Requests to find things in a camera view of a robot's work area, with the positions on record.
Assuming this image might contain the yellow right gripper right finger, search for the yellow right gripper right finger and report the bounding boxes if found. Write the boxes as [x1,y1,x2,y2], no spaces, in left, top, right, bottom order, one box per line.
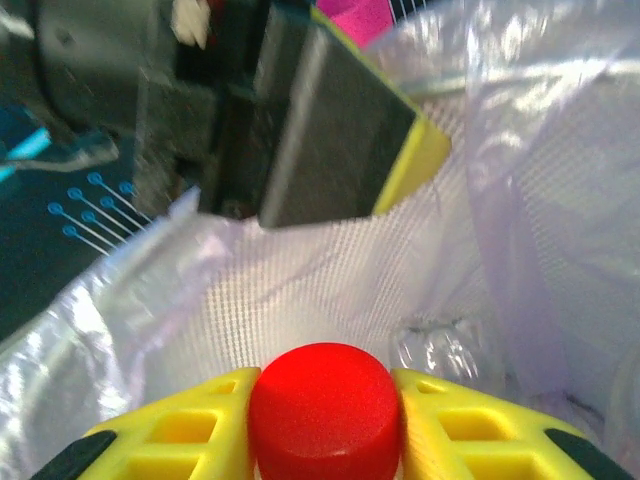
[389,367,637,480]

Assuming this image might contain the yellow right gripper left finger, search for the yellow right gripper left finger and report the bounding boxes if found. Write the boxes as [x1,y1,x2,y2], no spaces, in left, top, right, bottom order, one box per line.
[29,367,262,480]

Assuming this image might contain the clear plastic bottle white cap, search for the clear plastic bottle white cap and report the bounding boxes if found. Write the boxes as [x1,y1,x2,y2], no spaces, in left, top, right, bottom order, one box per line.
[389,317,501,396]

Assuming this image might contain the red-capped clear plastic bottle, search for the red-capped clear plastic bottle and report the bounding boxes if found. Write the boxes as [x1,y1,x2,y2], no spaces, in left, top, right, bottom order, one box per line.
[247,342,404,480]

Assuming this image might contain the grey round bin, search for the grey round bin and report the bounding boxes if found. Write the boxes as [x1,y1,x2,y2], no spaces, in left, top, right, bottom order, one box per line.
[194,89,501,361]

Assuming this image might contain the pink plastic goblet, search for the pink plastic goblet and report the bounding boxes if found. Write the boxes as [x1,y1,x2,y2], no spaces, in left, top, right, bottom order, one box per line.
[317,0,401,49]

